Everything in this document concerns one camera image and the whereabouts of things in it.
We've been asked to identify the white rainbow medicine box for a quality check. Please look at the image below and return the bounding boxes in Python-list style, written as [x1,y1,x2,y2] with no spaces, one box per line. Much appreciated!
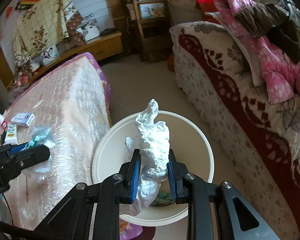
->
[4,123,18,145]

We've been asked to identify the white green plastic bag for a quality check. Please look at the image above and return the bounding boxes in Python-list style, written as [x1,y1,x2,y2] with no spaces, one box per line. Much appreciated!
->
[22,126,57,183]

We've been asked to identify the white paper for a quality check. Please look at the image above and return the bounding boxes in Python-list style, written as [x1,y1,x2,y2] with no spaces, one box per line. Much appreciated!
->
[120,99,170,216]

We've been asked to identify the cream plastic trash bin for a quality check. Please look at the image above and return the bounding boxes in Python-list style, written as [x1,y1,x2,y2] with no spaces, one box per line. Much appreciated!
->
[91,110,215,228]

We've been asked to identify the white Caltrate pill bottle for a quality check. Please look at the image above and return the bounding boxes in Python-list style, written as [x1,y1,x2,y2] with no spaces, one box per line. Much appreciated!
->
[0,113,9,130]

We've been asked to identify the small blue white box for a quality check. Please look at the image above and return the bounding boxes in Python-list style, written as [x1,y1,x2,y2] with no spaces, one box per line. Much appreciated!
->
[11,112,34,127]

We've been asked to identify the floral covered sofa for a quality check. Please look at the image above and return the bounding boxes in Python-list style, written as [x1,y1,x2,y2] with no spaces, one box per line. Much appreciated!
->
[170,21,300,239]

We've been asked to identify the framed couple photo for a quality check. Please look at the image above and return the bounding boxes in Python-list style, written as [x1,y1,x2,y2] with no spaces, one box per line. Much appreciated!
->
[40,44,59,66]

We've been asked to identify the floral checked hanging cloth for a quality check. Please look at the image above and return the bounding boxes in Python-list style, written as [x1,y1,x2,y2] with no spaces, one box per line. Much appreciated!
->
[13,0,85,67]

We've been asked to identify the wooden sideboard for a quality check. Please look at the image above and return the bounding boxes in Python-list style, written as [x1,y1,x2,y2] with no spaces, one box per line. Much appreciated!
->
[29,31,125,83]

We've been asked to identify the pink spotted blanket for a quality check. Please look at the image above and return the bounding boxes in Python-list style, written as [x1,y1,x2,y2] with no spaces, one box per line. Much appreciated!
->
[213,0,300,104]

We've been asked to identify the wooden chair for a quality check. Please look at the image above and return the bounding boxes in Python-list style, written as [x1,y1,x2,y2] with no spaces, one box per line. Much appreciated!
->
[122,0,172,62]

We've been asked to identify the brown jacket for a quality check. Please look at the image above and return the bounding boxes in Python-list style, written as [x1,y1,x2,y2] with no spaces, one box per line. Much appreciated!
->
[234,2,300,64]

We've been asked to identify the red cushion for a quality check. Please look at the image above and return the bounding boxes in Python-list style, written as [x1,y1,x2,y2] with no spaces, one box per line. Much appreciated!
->
[196,0,219,24]

